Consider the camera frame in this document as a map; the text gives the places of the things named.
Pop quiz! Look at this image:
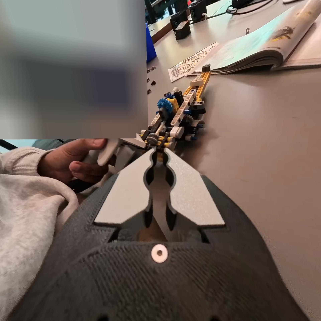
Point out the black device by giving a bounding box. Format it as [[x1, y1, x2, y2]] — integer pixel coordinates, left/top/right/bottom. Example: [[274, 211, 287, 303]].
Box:
[[170, 11, 191, 41], [189, 2, 208, 23]]

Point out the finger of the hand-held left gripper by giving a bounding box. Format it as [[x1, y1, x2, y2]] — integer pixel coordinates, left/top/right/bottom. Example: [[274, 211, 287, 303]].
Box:
[[120, 134, 148, 151]]

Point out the black cable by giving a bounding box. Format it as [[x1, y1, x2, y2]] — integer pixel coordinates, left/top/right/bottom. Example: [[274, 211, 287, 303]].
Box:
[[226, 0, 275, 19]]

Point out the person's left forearm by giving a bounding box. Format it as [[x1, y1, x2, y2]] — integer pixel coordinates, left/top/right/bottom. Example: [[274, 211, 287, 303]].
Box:
[[0, 146, 56, 176]]

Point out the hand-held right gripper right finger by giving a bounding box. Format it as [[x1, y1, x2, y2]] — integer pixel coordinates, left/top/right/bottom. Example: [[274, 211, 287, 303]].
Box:
[[163, 148, 226, 230]]

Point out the lego instruction booklet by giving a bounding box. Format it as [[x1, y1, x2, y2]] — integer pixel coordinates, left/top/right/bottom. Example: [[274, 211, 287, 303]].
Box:
[[187, 0, 321, 76]]

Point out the person's left hand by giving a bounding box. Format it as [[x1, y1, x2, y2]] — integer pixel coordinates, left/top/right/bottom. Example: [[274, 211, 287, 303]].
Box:
[[37, 138, 111, 185]]

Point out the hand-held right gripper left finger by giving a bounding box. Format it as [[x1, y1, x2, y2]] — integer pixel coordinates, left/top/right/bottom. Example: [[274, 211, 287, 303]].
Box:
[[94, 148, 156, 228]]

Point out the blue box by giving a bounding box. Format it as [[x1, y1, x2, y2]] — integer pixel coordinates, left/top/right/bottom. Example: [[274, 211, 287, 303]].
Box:
[[146, 22, 157, 64]]

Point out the lego crane model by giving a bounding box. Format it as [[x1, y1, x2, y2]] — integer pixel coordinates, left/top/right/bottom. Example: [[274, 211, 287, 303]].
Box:
[[139, 63, 213, 157]]

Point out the sticker sheet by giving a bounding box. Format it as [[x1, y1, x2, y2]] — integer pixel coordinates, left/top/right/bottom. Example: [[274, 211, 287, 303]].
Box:
[[168, 41, 220, 84]]

